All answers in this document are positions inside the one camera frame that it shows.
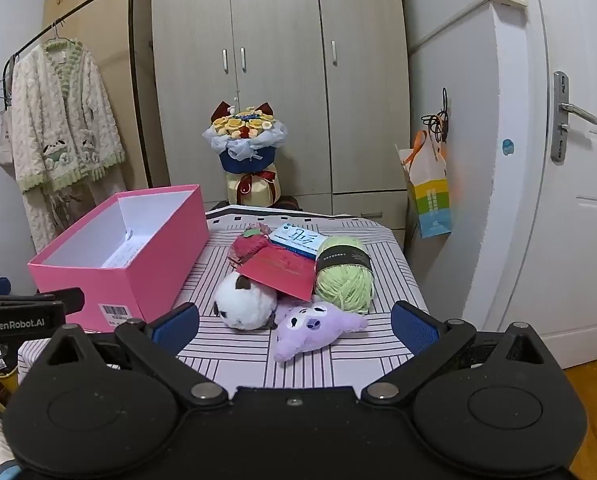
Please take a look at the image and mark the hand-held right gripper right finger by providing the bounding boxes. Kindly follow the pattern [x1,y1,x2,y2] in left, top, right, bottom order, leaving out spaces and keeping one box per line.
[361,300,551,408]

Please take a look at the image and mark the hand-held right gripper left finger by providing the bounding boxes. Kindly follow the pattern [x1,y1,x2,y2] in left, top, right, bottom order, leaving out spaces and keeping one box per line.
[41,302,229,408]

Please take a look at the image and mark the pink cardboard box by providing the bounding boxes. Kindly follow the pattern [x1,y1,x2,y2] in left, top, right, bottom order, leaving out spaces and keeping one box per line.
[27,184,210,333]

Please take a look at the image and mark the panda plush toy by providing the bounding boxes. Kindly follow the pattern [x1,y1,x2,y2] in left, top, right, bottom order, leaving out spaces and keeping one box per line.
[214,271,279,331]

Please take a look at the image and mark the green yarn ball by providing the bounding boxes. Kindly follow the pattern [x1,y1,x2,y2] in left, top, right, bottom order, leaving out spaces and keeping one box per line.
[314,236,375,315]

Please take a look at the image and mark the red strawberry plush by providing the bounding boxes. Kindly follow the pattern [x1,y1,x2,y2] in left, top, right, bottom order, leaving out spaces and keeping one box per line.
[227,229,274,268]

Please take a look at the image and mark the purple plush toy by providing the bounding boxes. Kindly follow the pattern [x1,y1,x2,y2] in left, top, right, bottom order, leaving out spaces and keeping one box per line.
[273,296,369,364]

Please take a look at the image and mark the red envelope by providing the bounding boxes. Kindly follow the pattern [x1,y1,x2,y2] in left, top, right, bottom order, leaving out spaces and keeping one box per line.
[237,249,316,302]

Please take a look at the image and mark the blue tissue pack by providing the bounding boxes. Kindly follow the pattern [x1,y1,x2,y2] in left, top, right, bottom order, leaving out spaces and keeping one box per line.
[268,222,326,261]

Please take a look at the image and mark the yellow container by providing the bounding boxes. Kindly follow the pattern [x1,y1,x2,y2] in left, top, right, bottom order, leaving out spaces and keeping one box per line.
[0,342,20,391]

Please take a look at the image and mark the striped blanket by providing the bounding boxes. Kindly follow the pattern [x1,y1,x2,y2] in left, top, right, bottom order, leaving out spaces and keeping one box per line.
[17,207,429,391]

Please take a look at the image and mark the cream fluffy pants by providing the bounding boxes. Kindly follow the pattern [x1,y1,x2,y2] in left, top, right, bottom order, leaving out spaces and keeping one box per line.
[21,165,129,256]

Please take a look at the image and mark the colourful paper bag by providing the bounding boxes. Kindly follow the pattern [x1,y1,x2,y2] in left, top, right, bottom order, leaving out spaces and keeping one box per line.
[395,130,453,239]

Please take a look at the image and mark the canvas tote bag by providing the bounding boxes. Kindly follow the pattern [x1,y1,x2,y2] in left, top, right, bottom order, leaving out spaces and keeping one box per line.
[0,105,16,178]

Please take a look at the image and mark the cream green fluffy cardigan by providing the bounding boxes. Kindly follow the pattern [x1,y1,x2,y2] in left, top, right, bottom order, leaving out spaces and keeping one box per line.
[9,39,126,195]

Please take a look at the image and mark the white door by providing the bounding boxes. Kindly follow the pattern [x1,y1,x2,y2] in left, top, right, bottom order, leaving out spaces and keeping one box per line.
[528,0,597,368]

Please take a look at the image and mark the flower bouquet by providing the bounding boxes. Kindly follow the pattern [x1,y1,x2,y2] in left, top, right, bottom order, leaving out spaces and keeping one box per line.
[202,101,289,207]

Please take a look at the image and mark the grey wardrobe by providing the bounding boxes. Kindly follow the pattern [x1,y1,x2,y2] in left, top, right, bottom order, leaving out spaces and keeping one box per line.
[148,0,411,248]

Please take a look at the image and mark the black clothes rack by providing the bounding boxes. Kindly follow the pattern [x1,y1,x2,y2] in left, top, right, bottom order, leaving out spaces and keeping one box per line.
[3,0,154,191]

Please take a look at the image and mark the hanging black cables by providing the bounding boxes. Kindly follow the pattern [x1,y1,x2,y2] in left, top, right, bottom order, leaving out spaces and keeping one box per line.
[421,87,451,143]

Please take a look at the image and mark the metal door handle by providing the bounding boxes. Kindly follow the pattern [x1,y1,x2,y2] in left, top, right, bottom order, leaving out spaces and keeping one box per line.
[552,71,597,163]

